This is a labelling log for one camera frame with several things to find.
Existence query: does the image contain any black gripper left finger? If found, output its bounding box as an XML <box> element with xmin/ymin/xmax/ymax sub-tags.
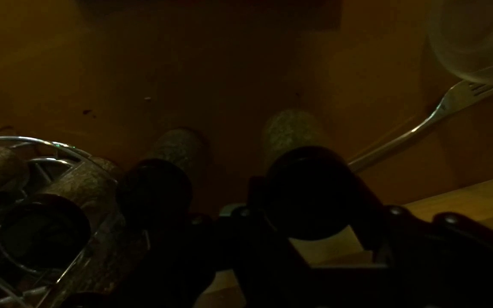
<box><xmin>189</xmin><ymin>176</ymin><xmax>322</xmax><ymax>308</ymax></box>

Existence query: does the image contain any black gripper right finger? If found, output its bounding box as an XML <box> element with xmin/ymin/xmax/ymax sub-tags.
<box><xmin>346</xmin><ymin>169</ymin><xmax>493</xmax><ymax>308</ymax></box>

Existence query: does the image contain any small black-capped spice bottle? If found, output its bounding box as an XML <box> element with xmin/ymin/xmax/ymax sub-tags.
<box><xmin>118</xmin><ymin>126</ymin><xmax>214</xmax><ymax>230</ymax></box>
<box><xmin>261</xmin><ymin>107</ymin><xmax>367</xmax><ymax>242</ymax></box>

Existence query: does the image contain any wooden dresser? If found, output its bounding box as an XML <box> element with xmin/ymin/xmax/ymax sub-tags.
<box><xmin>0</xmin><ymin>0</ymin><xmax>493</xmax><ymax>308</ymax></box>

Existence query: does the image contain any clear glass jar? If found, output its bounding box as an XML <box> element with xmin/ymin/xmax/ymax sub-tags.
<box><xmin>427</xmin><ymin>0</ymin><xmax>493</xmax><ymax>87</ymax></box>

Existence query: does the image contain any metal wire spice rack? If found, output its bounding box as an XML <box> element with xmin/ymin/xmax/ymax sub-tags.
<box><xmin>0</xmin><ymin>131</ymin><xmax>124</xmax><ymax>308</ymax></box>

